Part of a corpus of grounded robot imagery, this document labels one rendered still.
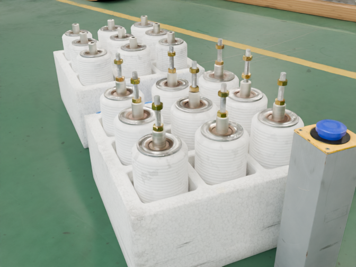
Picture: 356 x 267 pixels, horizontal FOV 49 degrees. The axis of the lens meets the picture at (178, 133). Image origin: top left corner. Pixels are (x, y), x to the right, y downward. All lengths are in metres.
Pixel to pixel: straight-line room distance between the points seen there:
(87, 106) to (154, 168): 0.52
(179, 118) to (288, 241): 0.30
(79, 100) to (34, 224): 0.35
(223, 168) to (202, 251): 0.16
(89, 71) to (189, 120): 0.44
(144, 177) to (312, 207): 0.26
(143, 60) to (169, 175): 0.56
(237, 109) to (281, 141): 0.13
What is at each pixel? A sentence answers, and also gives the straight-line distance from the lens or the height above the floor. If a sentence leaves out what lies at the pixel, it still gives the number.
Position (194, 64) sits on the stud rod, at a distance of 0.75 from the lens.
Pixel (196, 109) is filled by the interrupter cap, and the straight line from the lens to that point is 0.76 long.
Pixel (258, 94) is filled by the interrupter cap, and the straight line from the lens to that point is 0.84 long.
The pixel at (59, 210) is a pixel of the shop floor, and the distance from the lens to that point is 0.95.
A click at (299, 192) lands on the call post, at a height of 0.22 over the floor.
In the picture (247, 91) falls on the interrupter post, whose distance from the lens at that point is 0.83.
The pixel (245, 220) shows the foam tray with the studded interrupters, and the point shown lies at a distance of 0.73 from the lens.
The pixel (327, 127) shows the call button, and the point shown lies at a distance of 0.57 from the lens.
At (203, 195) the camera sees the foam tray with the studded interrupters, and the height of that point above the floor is 0.18.
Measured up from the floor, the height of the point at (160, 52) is 0.23.
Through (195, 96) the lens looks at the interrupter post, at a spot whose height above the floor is 0.28.
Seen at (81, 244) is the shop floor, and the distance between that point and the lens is 0.85.
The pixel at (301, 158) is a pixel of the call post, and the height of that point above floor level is 0.28.
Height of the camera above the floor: 0.59
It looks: 29 degrees down
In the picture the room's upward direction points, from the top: 1 degrees counter-clockwise
